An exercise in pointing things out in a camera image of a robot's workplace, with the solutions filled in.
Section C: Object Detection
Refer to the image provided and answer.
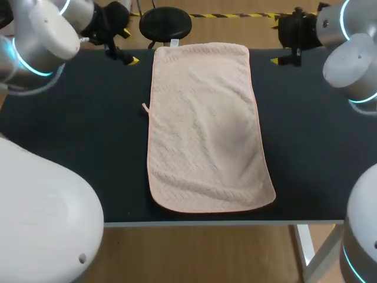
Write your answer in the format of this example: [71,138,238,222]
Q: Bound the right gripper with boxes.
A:
[269,8,324,67]

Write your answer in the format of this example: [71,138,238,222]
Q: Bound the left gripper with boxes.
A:
[78,1,140,67]

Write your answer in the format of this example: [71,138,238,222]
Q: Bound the pale pink towel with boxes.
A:
[141,38,277,213]

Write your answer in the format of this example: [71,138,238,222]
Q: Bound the black round stool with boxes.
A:
[138,7,193,50]

